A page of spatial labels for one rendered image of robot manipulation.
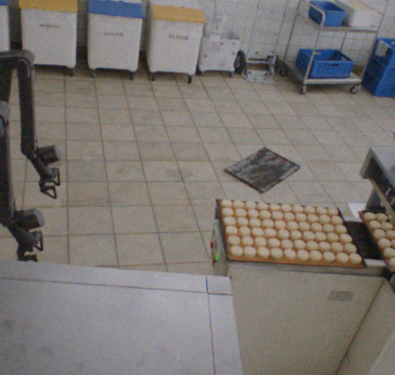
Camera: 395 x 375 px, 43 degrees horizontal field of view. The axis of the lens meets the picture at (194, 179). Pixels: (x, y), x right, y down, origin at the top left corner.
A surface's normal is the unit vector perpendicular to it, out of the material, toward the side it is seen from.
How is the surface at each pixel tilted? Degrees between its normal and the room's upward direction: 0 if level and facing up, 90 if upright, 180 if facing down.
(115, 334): 0
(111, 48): 91
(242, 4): 90
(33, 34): 92
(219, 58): 95
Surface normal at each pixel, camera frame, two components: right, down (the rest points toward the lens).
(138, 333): 0.15, -0.81
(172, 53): 0.15, 0.62
